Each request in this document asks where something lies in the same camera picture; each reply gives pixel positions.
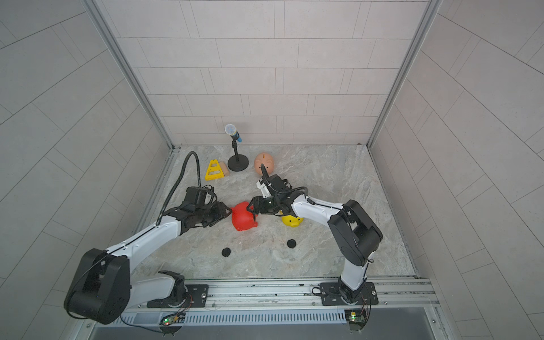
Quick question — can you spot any pink piggy bank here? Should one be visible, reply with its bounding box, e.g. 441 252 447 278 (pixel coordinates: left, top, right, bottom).
254 152 275 176

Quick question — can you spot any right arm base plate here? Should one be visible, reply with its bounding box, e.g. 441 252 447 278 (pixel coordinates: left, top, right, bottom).
317 280 379 306

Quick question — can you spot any red piggy bank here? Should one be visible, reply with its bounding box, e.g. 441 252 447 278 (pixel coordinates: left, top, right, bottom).
232 201 258 232

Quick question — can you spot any black microphone stand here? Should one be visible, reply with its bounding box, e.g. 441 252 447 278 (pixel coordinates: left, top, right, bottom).
225 123 249 172

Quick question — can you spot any circuit board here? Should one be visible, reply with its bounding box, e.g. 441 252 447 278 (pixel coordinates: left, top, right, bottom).
160 313 186 327
344 309 368 332

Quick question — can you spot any yellow piggy bank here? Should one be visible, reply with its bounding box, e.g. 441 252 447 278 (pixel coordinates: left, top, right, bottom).
281 215 303 228

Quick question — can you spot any aluminium mounting rail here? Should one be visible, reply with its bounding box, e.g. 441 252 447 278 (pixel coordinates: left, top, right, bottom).
123 277 439 313

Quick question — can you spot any left circuit board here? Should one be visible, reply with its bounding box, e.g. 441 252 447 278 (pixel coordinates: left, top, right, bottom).
160 313 186 327

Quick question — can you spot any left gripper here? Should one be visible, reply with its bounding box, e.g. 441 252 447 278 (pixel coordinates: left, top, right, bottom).
195 201 236 227

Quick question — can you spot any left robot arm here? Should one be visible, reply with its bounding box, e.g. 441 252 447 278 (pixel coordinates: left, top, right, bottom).
64 186 232 324

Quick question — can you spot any right circuit board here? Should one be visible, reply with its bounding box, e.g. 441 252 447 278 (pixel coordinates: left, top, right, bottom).
344 309 368 332

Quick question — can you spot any yellow triangular block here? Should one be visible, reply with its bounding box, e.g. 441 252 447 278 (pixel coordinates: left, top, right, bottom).
205 160 225 181

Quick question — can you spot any small wooden block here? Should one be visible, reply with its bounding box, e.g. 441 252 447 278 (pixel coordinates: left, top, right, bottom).
220 161 230 177

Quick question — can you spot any black plug near yellow pig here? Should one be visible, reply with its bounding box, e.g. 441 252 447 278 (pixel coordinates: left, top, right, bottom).
287 239 297 249

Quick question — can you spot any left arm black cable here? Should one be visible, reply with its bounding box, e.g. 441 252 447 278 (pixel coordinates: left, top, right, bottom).
155 150 203 226

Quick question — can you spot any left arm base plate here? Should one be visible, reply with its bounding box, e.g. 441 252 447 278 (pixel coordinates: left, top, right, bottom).
147 284 209 309

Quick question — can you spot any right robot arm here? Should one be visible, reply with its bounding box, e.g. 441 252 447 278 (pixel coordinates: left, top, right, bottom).
247 172 383 305

